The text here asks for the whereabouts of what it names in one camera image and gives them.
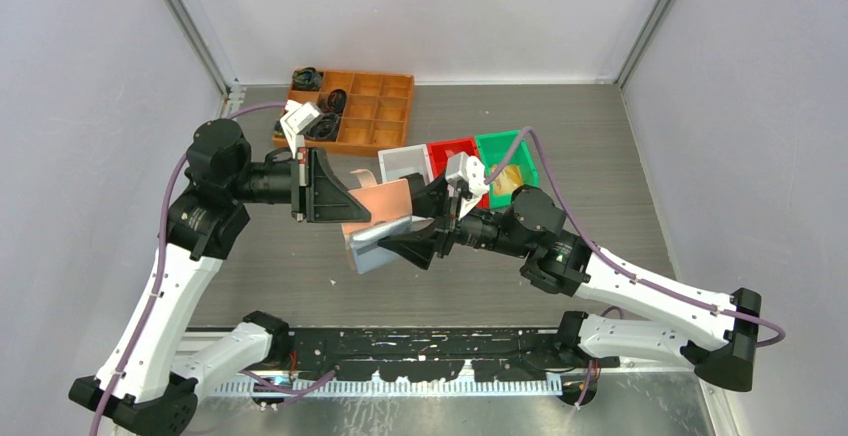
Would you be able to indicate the white plastic bin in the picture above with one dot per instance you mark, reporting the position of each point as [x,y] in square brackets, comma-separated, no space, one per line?
[403,161]

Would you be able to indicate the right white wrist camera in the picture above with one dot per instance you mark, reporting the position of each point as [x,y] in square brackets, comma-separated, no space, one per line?
[466,175]

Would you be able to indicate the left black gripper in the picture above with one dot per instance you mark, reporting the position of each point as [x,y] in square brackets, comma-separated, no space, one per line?
[325,198]

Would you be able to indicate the red plastic bin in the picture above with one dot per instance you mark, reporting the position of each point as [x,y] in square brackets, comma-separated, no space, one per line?
[440,151]

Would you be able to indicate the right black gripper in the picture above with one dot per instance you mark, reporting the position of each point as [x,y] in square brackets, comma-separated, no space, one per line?
[418,245]

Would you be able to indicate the orange compartment tray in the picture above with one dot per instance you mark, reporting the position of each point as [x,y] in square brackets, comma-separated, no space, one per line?
[364,112]

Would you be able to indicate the pink leather card holder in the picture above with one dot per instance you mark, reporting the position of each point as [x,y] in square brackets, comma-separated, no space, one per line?
[390,208]

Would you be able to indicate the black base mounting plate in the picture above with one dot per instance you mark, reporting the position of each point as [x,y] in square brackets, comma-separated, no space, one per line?
[424,354]

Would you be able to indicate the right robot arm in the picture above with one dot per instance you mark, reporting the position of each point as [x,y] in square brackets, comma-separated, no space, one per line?
[714,334]

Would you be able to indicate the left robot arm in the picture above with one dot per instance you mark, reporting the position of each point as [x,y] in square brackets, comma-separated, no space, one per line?
[142,388]

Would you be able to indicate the yellow packet in green bin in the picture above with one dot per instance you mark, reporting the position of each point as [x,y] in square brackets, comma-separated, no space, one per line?
[507,181]

